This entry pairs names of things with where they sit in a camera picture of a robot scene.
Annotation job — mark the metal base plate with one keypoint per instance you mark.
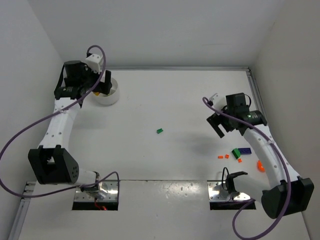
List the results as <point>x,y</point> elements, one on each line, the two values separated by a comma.
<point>104,192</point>
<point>217,194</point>

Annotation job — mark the white divided round container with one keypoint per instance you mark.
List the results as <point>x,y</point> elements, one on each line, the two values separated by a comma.
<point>112,97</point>

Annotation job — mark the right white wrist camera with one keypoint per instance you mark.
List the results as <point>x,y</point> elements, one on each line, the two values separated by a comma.
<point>214,98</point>

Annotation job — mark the small green lego piece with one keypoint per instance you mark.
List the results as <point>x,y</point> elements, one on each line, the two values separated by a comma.
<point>158,131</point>

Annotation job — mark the blue lego brick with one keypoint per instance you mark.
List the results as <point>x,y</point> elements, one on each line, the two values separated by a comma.
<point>245,151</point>

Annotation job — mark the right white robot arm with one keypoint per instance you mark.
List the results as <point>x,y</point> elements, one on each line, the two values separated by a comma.
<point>287,192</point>

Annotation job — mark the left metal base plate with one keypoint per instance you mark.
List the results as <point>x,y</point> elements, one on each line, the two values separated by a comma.
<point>104,192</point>

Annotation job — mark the dark green lego brick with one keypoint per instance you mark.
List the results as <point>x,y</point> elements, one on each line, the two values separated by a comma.
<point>236,153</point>

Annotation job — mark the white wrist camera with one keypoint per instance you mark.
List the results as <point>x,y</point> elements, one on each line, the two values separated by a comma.
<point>94,62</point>
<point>214,98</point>

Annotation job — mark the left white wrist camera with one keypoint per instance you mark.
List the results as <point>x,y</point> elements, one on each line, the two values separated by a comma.
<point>94,62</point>

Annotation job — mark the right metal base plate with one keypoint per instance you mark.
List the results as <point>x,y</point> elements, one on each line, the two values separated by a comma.
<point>217,194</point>

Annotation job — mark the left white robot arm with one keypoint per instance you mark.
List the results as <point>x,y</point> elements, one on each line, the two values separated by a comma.
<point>51,161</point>

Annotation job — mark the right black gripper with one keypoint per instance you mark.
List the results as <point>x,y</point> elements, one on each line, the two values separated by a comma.
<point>220,120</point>

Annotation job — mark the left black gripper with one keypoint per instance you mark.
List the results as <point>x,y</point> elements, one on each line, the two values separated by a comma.
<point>100,83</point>

